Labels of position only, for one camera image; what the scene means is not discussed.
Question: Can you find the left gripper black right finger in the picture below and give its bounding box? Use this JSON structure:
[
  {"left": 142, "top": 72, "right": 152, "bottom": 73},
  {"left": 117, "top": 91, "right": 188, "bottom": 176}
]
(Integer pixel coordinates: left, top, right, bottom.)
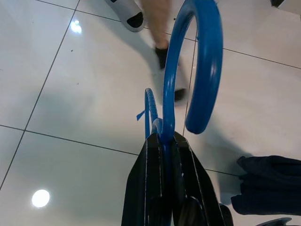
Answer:
[{"left": 170, "top": 131, "right": 224, "bottom": 226}]

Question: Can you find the large blue plastic hanger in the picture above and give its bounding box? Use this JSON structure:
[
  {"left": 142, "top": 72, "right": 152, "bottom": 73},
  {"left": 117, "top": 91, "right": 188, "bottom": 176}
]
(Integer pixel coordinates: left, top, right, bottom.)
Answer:
[{"left": 136, "top": 0, "right": 223, "bottom": 184}]

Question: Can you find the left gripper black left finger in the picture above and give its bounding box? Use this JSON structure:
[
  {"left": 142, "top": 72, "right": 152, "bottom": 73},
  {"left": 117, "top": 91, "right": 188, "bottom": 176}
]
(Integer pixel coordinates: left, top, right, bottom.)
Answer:
[{"left": 121, "top": 134, "right": 165, "bottom": 226}]

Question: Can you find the dark navy cloth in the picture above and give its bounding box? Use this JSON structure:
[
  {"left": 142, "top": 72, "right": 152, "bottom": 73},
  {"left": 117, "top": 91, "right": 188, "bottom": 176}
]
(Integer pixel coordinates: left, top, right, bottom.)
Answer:
[{"left": 230, "top": 154, "right": 301, "bottom": 215}]

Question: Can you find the person in black t-shirt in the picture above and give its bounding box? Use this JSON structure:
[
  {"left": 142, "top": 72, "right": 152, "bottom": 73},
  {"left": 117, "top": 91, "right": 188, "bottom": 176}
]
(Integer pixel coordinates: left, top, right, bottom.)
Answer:
[{"left": 104, "top": 0, "right": 189, "bottom": 102}]

